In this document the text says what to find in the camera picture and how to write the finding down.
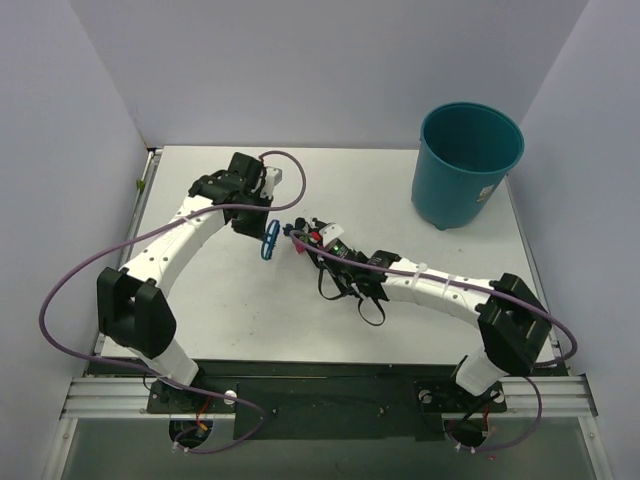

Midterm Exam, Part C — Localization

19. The blue brush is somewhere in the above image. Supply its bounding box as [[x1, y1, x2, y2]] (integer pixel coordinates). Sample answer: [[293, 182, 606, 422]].
[[260, 219, 281, 261]]

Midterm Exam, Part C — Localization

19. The black slotted scoop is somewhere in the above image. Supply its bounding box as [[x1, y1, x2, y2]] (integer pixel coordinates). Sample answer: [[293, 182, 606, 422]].
[[284, 217, 323, 267]]

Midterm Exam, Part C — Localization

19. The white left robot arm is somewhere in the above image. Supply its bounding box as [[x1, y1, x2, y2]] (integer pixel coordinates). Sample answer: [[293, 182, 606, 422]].
[[97, 152, 282, 412]]

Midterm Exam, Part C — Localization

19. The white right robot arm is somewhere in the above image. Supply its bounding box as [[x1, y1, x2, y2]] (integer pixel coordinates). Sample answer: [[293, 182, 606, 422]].
[[307, 240, 552, 409]]

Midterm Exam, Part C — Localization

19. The teal plastic bin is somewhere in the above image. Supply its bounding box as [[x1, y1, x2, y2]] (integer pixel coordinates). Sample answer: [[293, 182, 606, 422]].
[[411, 102, 525, 230]]

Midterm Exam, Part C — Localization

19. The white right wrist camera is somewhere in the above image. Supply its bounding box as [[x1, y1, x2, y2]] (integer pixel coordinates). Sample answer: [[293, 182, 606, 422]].
[[319, 223, 344, 244]]

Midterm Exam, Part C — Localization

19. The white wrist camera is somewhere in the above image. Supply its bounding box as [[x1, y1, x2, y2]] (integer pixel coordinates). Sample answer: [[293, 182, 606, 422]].
[[319, 223, 344, 244], [260, 166, 282, 198]]

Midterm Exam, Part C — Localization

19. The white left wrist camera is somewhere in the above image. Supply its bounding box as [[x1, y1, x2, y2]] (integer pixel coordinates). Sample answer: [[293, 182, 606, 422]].
[[260, 166, 282, 198]]

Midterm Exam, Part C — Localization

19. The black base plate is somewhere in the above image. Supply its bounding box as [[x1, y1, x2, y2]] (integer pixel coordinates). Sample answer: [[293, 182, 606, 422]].
[[147, 360, 507, 441]]

